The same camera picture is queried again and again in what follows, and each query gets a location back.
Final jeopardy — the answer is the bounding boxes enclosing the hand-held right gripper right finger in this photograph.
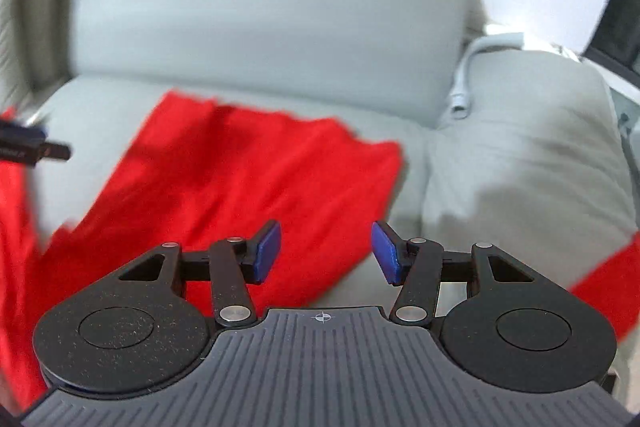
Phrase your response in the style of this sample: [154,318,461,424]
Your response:
[371,221,538,325]

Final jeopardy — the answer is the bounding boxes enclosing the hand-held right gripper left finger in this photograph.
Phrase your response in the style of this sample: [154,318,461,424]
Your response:
[107,219,283,328]

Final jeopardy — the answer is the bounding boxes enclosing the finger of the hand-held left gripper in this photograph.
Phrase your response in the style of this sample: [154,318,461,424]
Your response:
[0,119,73,170]

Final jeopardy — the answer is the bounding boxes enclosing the red sweater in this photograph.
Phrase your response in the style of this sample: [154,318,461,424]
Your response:
[0,89,640,410]

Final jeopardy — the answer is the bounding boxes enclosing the large grey cushion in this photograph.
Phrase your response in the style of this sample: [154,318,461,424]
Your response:
[0,0,31,105]

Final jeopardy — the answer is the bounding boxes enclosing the small grey cushion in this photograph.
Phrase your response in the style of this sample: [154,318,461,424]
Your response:
[22,0,103,88]

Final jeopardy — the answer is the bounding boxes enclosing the grey sofa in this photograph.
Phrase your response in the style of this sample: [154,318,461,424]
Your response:
[0,0,640,413]

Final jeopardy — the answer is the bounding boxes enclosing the white hose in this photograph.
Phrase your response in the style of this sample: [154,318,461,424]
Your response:
[447,32,526,118]

